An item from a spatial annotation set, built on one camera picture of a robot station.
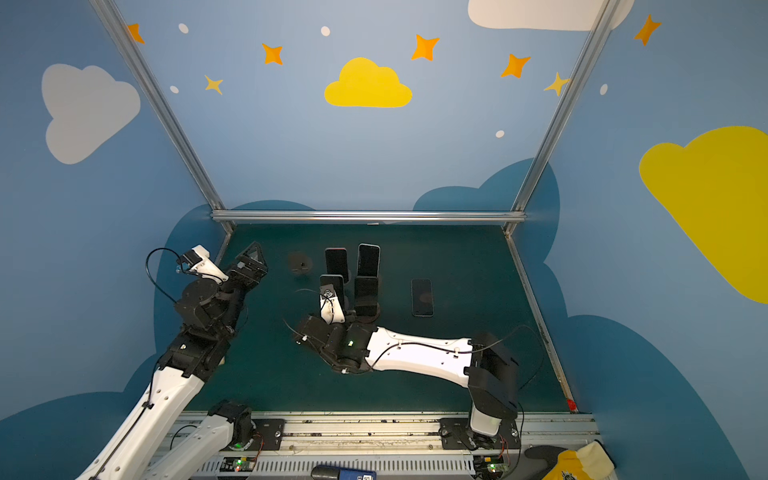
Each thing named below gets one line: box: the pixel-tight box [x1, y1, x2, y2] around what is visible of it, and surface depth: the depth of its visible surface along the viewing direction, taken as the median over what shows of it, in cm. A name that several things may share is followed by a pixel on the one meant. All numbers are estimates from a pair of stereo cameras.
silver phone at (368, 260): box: [357, 243, 381, 277], surface depth 98 cm
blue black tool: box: [310, 464, 378, 480], surface depth 66 cm
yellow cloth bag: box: [543, 440, 617, 480], surface depth 71 cm
